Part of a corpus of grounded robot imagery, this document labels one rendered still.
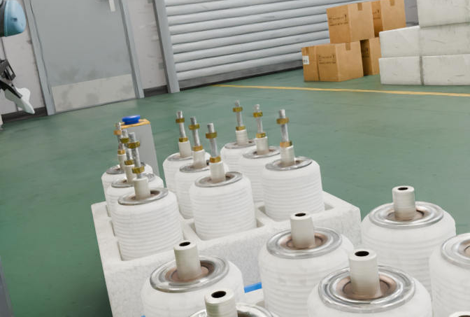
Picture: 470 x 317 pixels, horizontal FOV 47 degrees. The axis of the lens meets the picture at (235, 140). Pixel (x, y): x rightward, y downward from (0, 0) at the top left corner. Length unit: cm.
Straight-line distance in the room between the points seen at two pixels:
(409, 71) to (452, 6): 54
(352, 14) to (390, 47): 82
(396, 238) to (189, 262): 21
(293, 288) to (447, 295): 13
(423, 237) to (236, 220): 33
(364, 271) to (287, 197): 42
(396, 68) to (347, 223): 303
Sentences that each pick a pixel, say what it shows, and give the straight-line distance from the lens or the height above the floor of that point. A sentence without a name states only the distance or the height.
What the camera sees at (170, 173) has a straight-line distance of 105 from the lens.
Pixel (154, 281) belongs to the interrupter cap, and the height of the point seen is 26.
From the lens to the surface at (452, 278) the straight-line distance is 49.
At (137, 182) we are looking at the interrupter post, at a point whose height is 28.
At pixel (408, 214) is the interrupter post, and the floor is 26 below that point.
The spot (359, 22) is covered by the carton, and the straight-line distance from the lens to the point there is 466.
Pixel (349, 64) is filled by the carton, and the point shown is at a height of 12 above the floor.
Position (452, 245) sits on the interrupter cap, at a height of 25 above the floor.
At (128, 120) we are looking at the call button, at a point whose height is 32.
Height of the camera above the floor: 46
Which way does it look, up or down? 10 degrees down
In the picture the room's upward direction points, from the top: 9 degrees counter-clockwise
